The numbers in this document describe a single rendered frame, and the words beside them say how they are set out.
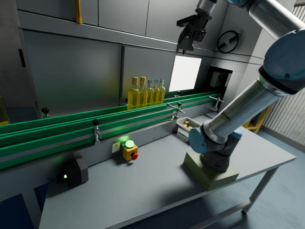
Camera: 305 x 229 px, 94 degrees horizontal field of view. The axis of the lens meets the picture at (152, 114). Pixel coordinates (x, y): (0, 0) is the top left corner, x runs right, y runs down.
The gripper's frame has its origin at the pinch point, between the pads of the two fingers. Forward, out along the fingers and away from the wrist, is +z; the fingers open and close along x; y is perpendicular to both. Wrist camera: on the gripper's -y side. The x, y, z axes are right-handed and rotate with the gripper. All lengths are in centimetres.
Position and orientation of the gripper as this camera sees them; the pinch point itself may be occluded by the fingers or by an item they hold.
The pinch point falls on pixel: (179, 51)
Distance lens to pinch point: 89.2
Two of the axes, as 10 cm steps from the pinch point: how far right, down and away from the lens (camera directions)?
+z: -3.5, 7.0, 6.2
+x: 7.6, -1.8, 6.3
